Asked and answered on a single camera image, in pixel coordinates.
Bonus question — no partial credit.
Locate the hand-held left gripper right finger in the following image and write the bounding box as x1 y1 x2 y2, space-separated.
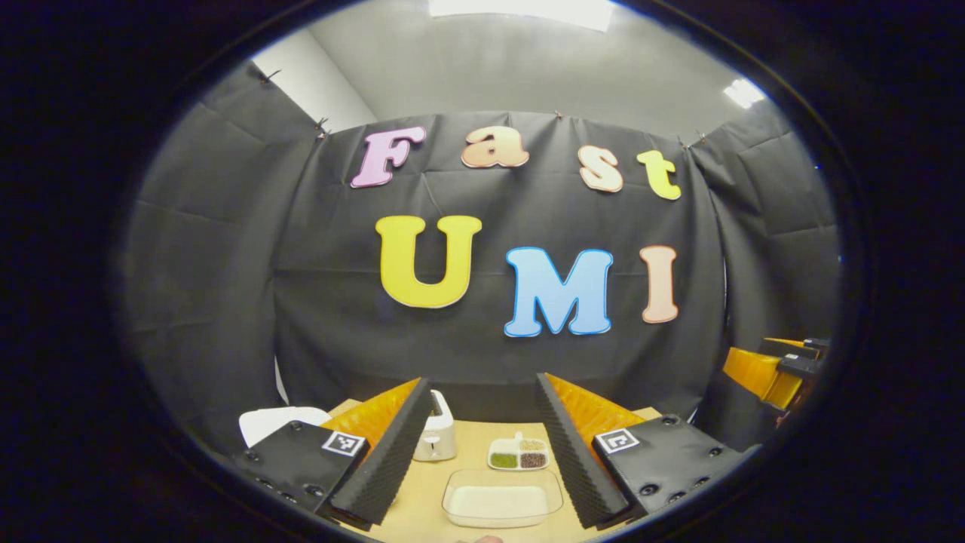
534 371 747 530

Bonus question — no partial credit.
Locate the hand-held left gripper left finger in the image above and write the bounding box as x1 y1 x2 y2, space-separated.
237 376 435 529

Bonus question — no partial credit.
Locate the clear rice dish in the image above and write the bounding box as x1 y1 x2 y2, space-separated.
441 468 565 529

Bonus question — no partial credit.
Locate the white divided dish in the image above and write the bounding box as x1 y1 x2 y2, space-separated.
487 431 550 471

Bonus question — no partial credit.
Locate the ceiling light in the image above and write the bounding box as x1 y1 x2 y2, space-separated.
724 79 767 109

